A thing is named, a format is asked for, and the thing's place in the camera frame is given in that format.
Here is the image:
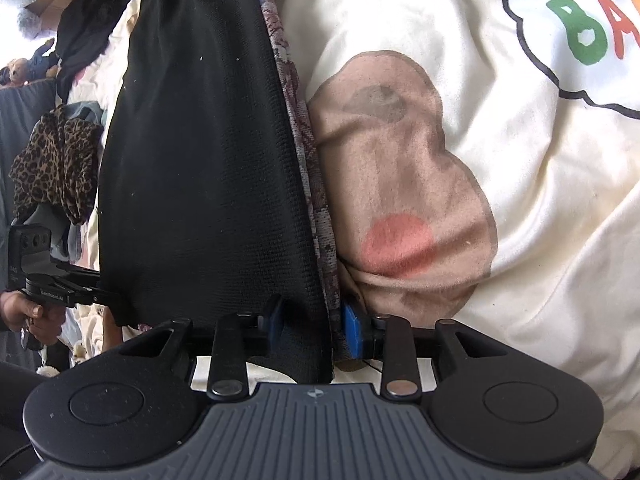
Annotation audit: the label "person's left hand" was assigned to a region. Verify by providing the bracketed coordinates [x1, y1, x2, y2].
[0, 290, 68, 347]

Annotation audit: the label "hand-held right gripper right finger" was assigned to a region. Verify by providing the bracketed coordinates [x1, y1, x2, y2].
[343, 304, 507, 402]

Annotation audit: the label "white printed blanket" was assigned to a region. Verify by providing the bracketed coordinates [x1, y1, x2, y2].
[65, 0, 640, 461]

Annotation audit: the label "blue-grey cloth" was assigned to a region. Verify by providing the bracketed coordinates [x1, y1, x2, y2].
[60, 100, 105, 128]

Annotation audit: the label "black shorts with teddy trim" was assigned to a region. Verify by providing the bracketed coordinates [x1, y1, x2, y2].
[97, 0, 351, 386]

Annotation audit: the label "leopard print cloth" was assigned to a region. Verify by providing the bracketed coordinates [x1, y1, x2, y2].
[9, 105, 105, 226]

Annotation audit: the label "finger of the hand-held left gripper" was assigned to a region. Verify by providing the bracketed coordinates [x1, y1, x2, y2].
[56, 260, 120, 308]

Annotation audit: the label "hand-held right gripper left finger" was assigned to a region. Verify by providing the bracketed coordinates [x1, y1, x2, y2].
[117, 295, 287, 402]

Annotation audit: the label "black crumpled cloth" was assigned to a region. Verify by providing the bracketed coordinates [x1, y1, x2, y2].
[54, 0, 151, 103]

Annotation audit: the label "brown stuffed toy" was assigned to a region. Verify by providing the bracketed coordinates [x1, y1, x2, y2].
[0, 57, 32, 87]

